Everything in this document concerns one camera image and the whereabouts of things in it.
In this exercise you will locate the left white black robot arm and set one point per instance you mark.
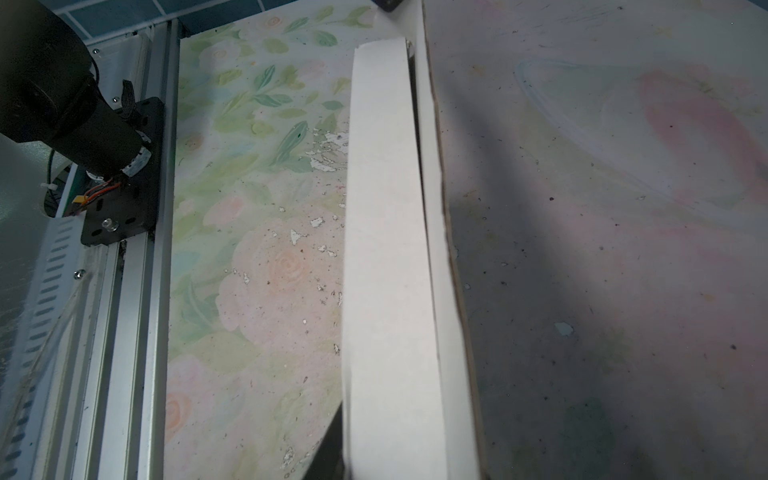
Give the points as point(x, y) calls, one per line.
point(50, 94)

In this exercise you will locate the white paper box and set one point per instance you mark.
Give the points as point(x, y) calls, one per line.
point(409, 397)

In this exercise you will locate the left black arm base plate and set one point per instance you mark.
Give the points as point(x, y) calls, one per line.
point(129, 205)

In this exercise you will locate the aluminium front rail frame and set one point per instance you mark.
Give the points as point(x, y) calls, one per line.
point(84, 329)

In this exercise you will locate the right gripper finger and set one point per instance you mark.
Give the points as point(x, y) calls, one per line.
point(327, 462)

